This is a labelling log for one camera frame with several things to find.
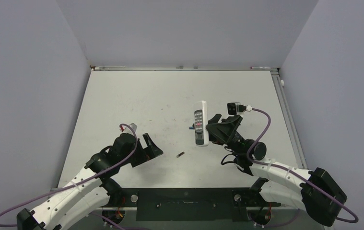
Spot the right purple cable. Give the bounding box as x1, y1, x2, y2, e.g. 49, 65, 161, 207
246, 108, 359, 224

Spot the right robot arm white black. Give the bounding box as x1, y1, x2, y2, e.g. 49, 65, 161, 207
202, 114, 347, 227

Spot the aluminium frame rail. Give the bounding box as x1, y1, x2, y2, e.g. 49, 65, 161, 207
270, 70, 308, 168
91, 66, 279, 72

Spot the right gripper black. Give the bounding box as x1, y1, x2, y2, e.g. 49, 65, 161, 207
194, 114, 246, 157

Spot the aluminium frame rail right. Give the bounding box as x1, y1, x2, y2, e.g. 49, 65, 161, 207
270, 70, 308, 168

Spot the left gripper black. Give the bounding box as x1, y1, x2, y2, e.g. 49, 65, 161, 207
119, 133, 162, 167

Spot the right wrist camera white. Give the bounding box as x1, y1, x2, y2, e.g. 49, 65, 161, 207
227, 102, 252, 115

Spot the aluminium frame rail back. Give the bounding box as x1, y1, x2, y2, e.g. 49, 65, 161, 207
91, 66, 279, 72

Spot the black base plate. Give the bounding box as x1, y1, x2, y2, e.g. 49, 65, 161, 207
102, 188, 280, 223

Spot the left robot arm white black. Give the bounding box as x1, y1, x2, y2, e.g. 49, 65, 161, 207
17, 133, 164, 230

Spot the white remote control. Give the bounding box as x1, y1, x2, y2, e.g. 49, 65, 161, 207
193, 101, 209, 147

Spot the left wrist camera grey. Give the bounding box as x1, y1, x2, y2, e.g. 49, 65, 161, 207
129, 123, 138, 132

